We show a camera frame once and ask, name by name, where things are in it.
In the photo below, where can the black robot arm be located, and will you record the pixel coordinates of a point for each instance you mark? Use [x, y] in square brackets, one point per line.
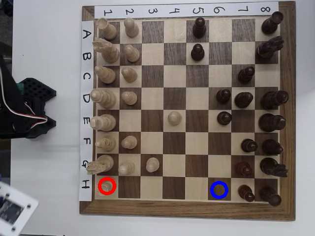
[14, 125]

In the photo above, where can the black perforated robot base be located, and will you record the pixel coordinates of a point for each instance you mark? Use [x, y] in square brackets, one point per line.
[37, 88]

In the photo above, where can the light wooden pawn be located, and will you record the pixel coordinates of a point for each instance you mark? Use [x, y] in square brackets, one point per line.
[129, 142]
[132, 53]
[129, 75]
[129, 98]
[131, 28]
[175, 118]
[126, 168]
[152, 164]

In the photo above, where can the wooden chessboard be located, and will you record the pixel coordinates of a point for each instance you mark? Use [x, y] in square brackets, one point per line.
[174, 98]

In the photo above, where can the light wooden king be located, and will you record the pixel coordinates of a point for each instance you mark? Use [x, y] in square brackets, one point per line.
[104, 122]

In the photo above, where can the light wooden queen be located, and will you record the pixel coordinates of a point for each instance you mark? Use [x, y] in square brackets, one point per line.
[105, 98]

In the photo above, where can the light wooden bishop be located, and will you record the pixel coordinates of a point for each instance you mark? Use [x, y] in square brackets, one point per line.
[107, 143]
[107, 75]

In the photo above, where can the dark wooden pawn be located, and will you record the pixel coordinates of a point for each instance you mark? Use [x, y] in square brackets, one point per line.
[243, 100]
[198, 52]
[246, 75]
[199, 28]
[224, 96]
[224, 118]
[243, 169]
[249, 145]
[246, 193]

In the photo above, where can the light wooden knight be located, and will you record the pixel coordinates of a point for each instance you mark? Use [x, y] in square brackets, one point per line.
[104, 163]
[109, 51]

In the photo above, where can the light wooden rook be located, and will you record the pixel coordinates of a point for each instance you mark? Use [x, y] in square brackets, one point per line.
[108, 30]

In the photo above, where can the paper strip with letters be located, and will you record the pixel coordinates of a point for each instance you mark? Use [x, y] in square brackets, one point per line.
[85, 46]

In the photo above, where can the paper strip with numbers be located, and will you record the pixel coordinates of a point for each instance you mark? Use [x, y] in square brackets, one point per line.
[162, 11]

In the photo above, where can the dark wooden king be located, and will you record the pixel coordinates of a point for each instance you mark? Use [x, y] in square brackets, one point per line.
[272, 122]

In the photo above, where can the dark wooden queen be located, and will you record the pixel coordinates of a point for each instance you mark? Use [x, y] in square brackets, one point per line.
[273, 100]

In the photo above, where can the dark wooden bishop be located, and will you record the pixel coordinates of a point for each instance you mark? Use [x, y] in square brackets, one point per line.
[272, 147]

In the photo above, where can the dark wooden knight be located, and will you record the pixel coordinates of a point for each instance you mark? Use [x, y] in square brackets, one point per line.
[268, 49]
[272, 167]

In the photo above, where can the dark wooden rook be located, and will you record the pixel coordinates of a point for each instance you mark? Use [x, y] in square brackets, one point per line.
[269, 196]
[272, 23]

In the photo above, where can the green clamp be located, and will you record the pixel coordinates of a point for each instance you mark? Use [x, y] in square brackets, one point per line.
[20, 88]

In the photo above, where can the white camera mount with board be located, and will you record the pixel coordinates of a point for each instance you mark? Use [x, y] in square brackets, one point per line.
[30, 201]

